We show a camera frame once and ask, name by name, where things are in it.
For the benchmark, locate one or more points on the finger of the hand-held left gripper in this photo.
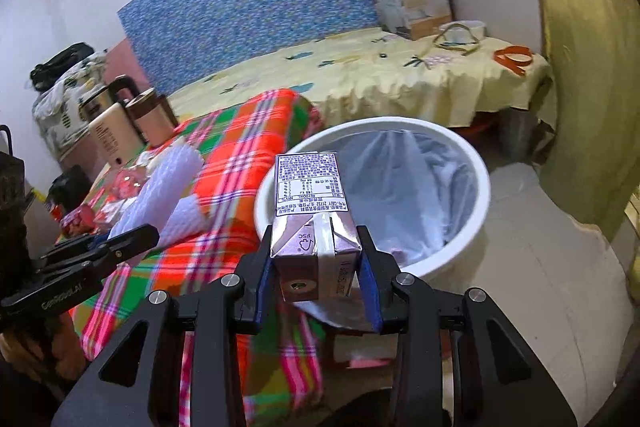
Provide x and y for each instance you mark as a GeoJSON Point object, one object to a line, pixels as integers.
{"type": "Point", "coordinates": [75, 247]}
{"type": "Point", "coordinates": [130, 239]}

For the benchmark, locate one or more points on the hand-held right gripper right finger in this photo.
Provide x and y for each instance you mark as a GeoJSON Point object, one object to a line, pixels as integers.
{"type": "Point", "coordinates": [371, 292]}

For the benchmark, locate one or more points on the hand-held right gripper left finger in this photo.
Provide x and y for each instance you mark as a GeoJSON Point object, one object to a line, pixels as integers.
{"type": "Point", "coordinates": [263, 292]}

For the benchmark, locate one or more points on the red snack packet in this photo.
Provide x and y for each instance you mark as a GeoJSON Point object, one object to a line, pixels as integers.
{"type": "Point", "coordinates": [77, 219]}

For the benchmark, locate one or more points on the white round bin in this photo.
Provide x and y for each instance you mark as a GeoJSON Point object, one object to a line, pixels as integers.
{"type": "Point", "coordinates": [465, 232]}

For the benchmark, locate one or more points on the purple milk carton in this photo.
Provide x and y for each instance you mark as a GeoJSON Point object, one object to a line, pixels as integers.
{"type": "Point", "coordinates": [310, 187]}

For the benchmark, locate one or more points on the grey plastic bin liner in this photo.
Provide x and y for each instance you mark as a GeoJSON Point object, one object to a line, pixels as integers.
{"type": "Point", "coordinates": [400, 177]}

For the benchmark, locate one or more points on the person's left hand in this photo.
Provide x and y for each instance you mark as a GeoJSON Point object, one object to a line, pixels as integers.
{"type": "Point", "coordinates": [45, 352]}

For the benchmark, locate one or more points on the clear red wrapper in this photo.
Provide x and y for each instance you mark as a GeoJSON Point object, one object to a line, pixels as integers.
{"type": "Point", "coordinates": [125, 184]}

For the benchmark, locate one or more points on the black floor appliance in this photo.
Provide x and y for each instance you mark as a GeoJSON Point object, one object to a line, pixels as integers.
{"type": "Point", "coordinates": [70, 187]}

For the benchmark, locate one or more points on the white foam net sleeve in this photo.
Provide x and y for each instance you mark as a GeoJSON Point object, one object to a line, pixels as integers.
{"type": "Point", "coordinates": [170, 192]}

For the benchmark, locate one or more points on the plaid tablecloth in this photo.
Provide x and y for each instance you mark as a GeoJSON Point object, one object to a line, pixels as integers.
{"type": "Point", "coordinates": [225, 187]}

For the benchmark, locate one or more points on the beige electric kettle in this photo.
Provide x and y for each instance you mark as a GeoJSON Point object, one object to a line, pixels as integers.
{"type": "Point", "coordinates": [112, 132]}

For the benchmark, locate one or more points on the brown thermos cup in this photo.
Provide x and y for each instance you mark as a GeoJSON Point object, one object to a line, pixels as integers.
{"type": "Point", "coordinates": [152, 119]}

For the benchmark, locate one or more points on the pineapple print cloth cover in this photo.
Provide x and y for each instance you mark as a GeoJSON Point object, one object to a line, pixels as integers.
{"type": "Point", "coordinates": [60, 112]}

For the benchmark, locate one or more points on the black bag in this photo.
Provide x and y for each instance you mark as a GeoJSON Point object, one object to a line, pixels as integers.
{"type": "Point", "coordinates": [62, 64]}

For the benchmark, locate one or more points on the yellow printed bed sheet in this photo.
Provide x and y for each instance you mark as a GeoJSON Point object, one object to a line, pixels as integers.
{"type": "Point", "coordinates": [375, 77]}

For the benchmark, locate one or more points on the grey bed leg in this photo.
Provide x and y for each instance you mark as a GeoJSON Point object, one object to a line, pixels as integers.
{"type": "Point", "coordinates": [520, 132]}

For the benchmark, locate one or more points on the blue patterned board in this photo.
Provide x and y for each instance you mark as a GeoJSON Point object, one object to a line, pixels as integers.
{"type": "Point", "coordinates": [250, 7]}

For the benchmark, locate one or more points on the white bowl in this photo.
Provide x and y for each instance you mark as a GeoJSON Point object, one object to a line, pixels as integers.
{"type": "Point", "coordinates": [467, 34]}

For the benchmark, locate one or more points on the white cabinet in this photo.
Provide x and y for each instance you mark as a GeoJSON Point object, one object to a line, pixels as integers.
{"type": "Point", "coordinates": [495, 2]}

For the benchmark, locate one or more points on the yellow green curtain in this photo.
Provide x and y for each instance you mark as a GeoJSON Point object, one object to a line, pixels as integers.
{"type": "Point", "coordinates": [585, 57]}

